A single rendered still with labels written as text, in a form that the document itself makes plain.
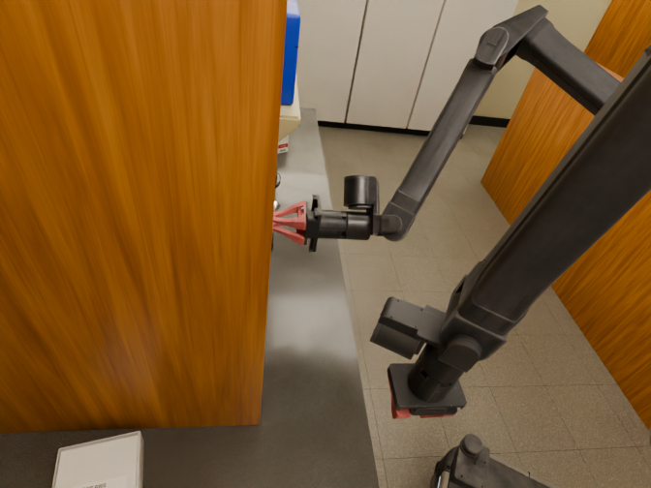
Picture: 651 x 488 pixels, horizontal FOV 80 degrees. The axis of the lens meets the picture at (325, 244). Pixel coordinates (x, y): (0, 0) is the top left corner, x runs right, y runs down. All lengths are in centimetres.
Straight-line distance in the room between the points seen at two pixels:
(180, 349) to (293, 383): 32
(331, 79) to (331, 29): 40
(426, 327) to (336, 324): 47
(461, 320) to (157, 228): 33
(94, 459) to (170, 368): 22
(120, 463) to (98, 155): 53
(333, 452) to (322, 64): 328
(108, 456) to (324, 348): 44
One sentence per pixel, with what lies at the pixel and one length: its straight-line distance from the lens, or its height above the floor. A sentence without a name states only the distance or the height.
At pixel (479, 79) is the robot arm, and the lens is 85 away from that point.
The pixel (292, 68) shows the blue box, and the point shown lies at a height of 155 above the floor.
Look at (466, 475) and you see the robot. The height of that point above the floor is 28.
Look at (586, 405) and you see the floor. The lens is 246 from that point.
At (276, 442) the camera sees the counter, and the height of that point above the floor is 94.
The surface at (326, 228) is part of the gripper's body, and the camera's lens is 76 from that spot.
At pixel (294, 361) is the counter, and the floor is 94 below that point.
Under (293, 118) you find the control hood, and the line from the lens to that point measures 44.
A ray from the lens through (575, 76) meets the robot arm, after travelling 89.
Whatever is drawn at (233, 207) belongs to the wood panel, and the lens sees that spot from 40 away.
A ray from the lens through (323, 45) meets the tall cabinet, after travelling 366.
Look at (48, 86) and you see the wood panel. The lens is 38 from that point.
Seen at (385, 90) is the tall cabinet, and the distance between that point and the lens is 387.
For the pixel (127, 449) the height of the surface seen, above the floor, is 98.
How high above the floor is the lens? 169
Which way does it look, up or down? 42 degrees down
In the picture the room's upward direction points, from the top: 11 degrees clockwise
